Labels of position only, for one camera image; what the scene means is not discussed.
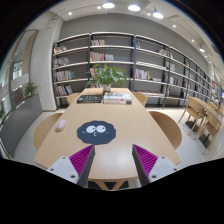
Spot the wooden chair far left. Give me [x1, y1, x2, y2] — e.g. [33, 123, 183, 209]
[67, 92, 81, 104]

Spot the green potted plant white pot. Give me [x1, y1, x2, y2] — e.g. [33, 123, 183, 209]
[86, 64, 126, 92]

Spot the pink white computer mouse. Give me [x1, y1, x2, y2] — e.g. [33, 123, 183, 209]
[55, 120, 66, 131]

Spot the wooden chair near left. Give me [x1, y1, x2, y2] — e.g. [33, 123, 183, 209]
[33, 113, 62, 149]

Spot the green plant by window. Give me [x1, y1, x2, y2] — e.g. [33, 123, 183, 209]
[24, 83, 38, 97]

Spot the long grey wall bookshelf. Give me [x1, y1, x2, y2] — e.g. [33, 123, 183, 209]
[52, 32, 224, 107]

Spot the dark round cartoon mouse pad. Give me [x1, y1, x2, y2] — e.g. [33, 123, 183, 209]
[77, 120, 116, 145]

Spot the stack of white red books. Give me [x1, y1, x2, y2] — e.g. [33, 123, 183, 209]
[103, 92, 132, 104]

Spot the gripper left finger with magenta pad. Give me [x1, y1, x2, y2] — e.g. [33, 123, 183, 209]
[47, 145, 95, 187]

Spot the wooden chair far right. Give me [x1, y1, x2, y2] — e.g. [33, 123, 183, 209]
[133, 92, 147, 106]

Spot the wooden chair at right table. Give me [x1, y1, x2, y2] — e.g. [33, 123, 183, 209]
[183, 97, 206, 134]

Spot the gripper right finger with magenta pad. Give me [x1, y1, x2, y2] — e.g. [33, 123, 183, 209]
[132, 145, 178, 186]

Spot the wooden chair near right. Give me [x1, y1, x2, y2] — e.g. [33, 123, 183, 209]
[149, 111, 182, 149]

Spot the black book on table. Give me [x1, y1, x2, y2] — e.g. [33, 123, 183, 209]
[77, 95, 102, 103]

